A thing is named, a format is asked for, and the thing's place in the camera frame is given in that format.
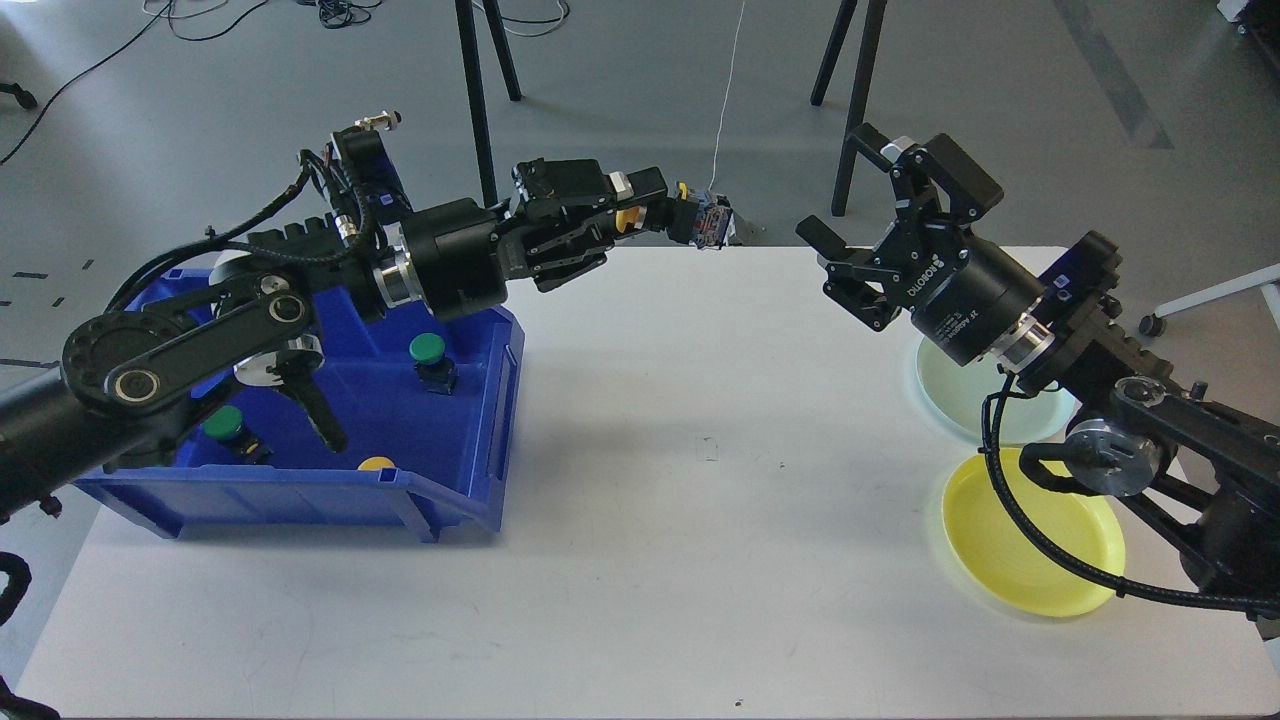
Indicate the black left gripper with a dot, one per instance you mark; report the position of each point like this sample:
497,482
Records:
565,216

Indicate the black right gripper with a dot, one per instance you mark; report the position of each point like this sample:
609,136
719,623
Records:
962,300

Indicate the yellow push button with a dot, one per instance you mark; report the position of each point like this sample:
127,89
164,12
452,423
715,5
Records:
701,219

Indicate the green push button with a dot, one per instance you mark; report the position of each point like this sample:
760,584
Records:
228,427
434,368

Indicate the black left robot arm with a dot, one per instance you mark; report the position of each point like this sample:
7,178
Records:
194,327

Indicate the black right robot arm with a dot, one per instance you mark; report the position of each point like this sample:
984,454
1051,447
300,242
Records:
1201,474

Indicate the light green plate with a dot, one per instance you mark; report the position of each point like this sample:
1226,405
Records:
955,393

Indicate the yellow button at bin front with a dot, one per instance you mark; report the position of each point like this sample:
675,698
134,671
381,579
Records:
376,463

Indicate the yellow plate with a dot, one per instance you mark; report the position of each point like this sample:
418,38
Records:
1000,559

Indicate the blue plastic bin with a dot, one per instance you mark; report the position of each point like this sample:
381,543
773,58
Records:
451,451

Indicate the white wheeled stand base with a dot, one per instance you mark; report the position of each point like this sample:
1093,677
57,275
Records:
1265,280

